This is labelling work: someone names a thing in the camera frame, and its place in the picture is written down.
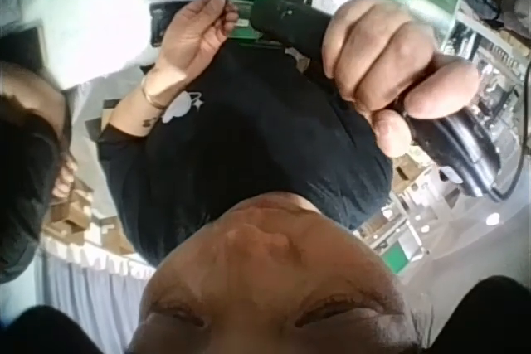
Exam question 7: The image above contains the person's right hand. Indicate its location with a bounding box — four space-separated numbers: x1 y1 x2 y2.
321 0 478 159

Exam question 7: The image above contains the person's left hand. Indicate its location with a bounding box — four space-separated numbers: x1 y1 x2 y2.
157 0 241 81

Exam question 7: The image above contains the black electric screwdriver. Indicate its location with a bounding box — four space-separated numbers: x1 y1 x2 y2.
251 0 519 204

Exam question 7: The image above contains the green circuit board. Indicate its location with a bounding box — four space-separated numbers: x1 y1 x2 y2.
230 0 270 46

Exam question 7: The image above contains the black casing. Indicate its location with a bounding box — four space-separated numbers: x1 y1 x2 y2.
149 1 178 48

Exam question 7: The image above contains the brown cardboard box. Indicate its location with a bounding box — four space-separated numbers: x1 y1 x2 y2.
389 154 421 194

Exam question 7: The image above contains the heap of cardboard boxes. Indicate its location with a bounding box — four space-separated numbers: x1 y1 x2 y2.
44 177 136 256

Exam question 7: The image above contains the cluttered metal shelf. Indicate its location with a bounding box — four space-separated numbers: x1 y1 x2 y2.
439 0 531 206

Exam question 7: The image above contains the white table skirt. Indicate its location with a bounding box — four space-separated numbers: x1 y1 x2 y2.
37 233 161 330

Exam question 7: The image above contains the gold bracelet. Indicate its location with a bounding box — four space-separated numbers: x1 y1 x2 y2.
139 74 171 110

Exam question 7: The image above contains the black tool cable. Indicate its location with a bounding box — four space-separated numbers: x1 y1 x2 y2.
491 113 530 204

